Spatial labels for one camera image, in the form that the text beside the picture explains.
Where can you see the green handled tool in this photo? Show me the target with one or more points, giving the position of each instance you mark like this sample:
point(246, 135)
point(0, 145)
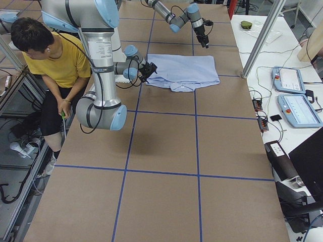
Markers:
point(64, 124)

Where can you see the light blue striped shirt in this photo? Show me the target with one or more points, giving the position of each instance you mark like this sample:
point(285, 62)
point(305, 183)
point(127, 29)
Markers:
point(183, 73)

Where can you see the aluminium frame post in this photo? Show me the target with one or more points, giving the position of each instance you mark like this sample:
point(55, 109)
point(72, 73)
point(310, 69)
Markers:
point(266, 29)

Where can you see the lower blue teach pendant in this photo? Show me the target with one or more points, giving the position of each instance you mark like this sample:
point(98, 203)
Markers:
point(298, 111)

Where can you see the black monitor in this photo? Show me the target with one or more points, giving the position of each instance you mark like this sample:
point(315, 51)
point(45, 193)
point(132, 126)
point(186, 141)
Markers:
point(307, 160)

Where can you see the person in yellow shirt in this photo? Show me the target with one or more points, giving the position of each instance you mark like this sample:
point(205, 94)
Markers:
point(59, 60)

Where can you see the black phone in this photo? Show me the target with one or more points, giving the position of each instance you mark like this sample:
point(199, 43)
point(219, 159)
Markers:
point(275, 118)

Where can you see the blue teach pendant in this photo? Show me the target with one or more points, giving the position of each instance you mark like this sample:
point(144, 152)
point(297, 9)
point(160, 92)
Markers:
point(288, 80)
point(298, 111)

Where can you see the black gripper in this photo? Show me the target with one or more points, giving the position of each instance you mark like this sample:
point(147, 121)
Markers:
point(201, 35)
point(145, 71)

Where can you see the green cloth pouch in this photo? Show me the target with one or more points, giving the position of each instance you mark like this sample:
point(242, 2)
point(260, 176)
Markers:
point(246, 25)

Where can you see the upper blue teach pendant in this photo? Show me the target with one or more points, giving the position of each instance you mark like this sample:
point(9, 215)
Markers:
point(288, 80)

